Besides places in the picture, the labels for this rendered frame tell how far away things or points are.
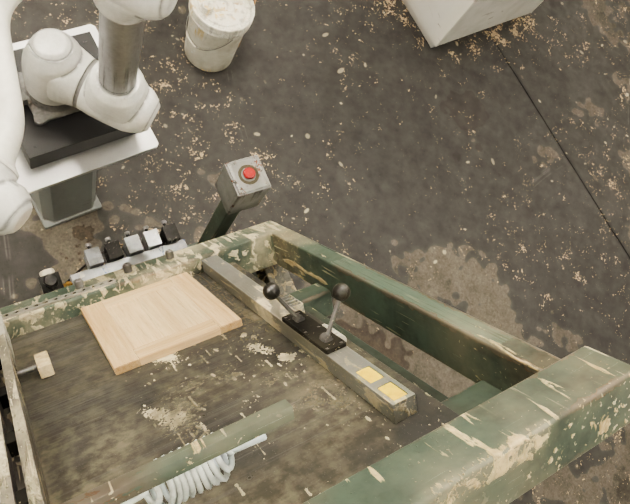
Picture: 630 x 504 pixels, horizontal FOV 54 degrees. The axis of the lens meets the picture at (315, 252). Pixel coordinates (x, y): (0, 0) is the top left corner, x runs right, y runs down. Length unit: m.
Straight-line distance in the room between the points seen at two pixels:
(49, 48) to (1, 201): 0.83
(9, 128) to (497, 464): 0.96
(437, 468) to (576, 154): 3.42
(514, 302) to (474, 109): 1.16
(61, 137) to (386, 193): 1.77
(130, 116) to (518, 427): 1.37
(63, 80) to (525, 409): 1.48
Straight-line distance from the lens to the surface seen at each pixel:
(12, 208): 1.15
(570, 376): 1.06
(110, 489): 0.72
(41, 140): 2.07
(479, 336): 1.26
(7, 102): 1.24
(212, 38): 3.03
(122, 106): 1.84
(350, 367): 1.21
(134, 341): 1.55
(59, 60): 1.90
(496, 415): 0.97
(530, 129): 4.02
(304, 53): 3.49
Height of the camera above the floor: 2.68
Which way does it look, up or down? 63 degrees down
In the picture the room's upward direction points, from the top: 48 degrees clockwise
